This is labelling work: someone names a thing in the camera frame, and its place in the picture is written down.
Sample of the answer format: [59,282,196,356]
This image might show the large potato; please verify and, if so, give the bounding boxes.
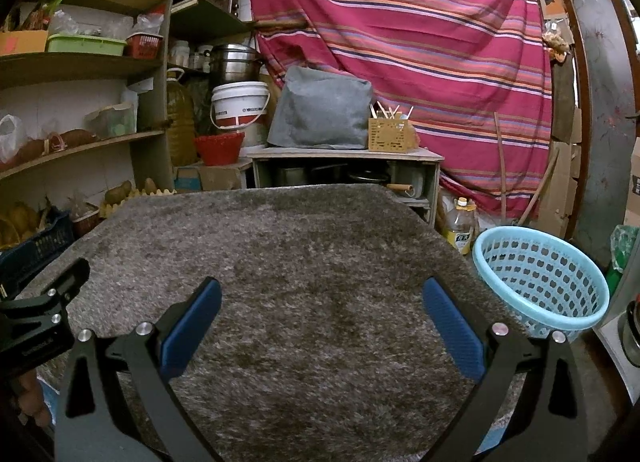
[103,180,134,206]

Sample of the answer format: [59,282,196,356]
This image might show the sweet potatoes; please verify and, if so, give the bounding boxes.
[19,129,99,159]

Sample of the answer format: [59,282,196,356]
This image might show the cardboard box blue label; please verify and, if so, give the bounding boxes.
[173,157,254,192]

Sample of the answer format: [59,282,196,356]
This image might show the red striped cloth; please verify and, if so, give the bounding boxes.
[247,0,557,221]

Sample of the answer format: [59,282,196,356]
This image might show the steel pot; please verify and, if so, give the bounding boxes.
[208,43,264,86]

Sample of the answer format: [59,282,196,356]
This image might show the clear plastic container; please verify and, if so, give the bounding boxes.
[84,102,137,139]

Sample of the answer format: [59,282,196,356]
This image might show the wooden shelf unit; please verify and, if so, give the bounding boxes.
[0,0,174,244]

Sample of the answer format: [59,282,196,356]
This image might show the light blue plastic basket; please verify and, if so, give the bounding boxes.
[472,225,611,339]

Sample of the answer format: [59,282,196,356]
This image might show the large yellow oil bottle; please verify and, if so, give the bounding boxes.
[164,68,199,168]

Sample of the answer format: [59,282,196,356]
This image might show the red plastic basket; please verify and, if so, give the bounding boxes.
[193,131,246,167]

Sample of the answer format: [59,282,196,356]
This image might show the small woven basket with sticks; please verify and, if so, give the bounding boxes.
[368,117,417,153]

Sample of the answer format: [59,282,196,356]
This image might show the stack of cardboard boxes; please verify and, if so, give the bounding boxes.
[537,62,584,241]

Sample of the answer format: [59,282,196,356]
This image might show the grey cushion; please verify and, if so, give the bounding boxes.
[267,65,375,151]

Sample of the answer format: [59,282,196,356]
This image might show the low grey cabinet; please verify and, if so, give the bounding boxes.
[247,144,445,231]

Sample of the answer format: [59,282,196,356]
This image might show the potatoes in mesh bag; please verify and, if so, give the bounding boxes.
[0,201,42,249]

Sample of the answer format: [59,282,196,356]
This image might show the bundle of wooden sticks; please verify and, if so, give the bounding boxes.
[369,101,416,121]

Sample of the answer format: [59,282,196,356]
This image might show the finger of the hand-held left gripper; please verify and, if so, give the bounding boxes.
[47,257,92,304]

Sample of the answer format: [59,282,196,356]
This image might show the green plastic bag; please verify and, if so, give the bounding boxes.
[607,224,640,273]

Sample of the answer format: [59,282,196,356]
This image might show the brown cardboard box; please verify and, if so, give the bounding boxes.
[622,137,640,228]

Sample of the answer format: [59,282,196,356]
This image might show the green plastic tray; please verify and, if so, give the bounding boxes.
[45,33,129,57]

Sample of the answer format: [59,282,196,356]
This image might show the white plastic bucket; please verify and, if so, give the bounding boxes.
[209,81,271,131]

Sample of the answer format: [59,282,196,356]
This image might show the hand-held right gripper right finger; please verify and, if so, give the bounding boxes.
[422,276,590,462]

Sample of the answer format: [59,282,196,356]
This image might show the dark blue plastic crate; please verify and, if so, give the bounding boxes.
[0,211,76,294]

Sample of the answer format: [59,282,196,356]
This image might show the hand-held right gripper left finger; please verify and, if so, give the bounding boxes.
[54,276,223,462]

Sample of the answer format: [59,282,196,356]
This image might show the egg carton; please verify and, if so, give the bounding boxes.
[98,187,177,218]

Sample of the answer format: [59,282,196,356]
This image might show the small red mesh basket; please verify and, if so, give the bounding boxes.
[125,33,164,60]

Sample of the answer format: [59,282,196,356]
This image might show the orange cardboard box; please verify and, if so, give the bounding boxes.
[0,29,50,56]

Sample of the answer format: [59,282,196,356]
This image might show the white plastic bag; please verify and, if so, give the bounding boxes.
[0,114,21,163]

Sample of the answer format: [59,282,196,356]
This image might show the small oil bottle yellow label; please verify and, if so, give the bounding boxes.
[444,197,479,256]

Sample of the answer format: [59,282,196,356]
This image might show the grey door brown frame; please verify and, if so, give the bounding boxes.
[559,0,640,254]

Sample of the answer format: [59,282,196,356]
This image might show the person's left hand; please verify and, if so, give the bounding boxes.
[15,370,54,428]

